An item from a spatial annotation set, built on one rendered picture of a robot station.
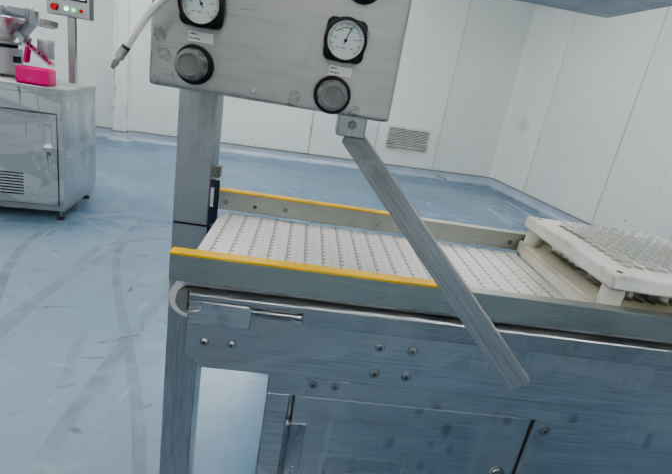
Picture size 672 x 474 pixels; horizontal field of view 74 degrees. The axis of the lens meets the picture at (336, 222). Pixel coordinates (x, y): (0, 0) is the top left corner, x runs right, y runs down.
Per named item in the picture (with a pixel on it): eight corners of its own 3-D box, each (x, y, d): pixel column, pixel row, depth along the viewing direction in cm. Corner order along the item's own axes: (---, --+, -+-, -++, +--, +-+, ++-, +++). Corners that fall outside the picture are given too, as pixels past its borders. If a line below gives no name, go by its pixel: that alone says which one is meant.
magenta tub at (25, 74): (14, 82, 235) (13, 65, 232) (25, 81, 246) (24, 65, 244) (48, 87, 239) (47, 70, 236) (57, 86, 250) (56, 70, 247)
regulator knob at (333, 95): (310, 113, 39) (318, 61, 37) (310, 110, 41) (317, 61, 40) (349, 119, 39) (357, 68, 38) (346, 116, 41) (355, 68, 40)
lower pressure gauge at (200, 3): (175, 23, 37) (177, -27, 36) (179, 24, 38) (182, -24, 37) (220, 31, 37) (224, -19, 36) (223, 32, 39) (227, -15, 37)
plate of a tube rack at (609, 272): (610, 290, 55) (616, 275, 54) (523, 226, 78) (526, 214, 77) (789, 315, 57) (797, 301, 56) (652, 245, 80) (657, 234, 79)
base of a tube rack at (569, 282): (596, 325, 56) (603, 309, 56) (515, 252, 80) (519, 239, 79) (771, 348, 58) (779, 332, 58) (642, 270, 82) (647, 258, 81)
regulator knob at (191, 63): (166, 81, 37) (168, 24, 36) (174, 81, 40) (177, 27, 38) (206, 88, 38) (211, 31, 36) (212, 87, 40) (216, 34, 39)
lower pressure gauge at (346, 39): (321, 59, 38) (327, 12, 37) (320, 59, 40) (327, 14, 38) (363, 66, 39) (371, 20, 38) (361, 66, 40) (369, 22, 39)
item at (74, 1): (47, 80, 268) (43, -36, 249) (53, 79, 277) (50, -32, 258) (89, 86, 273) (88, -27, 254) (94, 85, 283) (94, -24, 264)
